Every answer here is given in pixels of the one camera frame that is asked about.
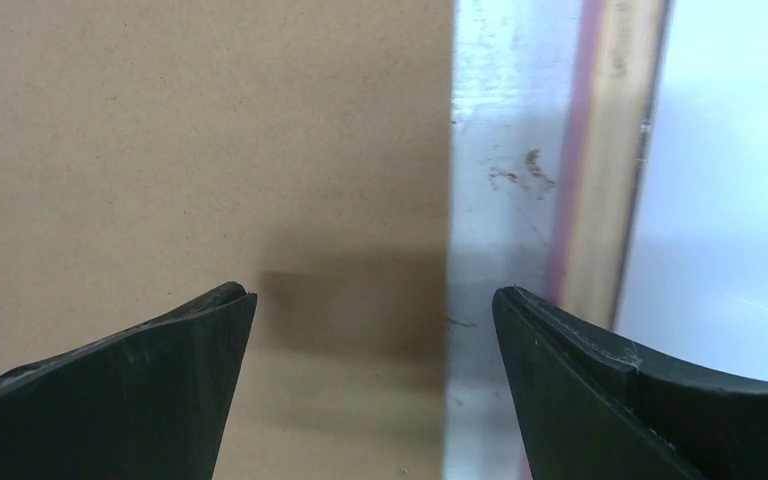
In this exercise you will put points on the pink wooden picture frame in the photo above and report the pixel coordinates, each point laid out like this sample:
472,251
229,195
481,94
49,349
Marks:
608,122

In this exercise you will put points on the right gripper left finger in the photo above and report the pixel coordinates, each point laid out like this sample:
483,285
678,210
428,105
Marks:
149,402

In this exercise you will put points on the brown cardboard backing board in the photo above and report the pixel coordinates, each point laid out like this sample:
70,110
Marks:
151,150

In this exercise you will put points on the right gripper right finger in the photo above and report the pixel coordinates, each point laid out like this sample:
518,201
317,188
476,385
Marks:
592,404

